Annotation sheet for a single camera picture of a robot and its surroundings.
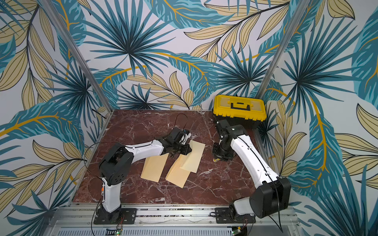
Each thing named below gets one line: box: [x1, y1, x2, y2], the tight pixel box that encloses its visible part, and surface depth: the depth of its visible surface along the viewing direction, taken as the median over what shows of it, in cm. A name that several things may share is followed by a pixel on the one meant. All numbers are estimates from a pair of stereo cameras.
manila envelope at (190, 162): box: [179, 139, 206, 174], surface depth 94 cm
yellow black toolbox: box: [213, 94, 267, 129], surface depth 102 cm
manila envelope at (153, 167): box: [140, 152, 170, 183], surface depth 90 cm
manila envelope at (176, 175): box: [165, 153, 191, 189], surface depth 90 cm
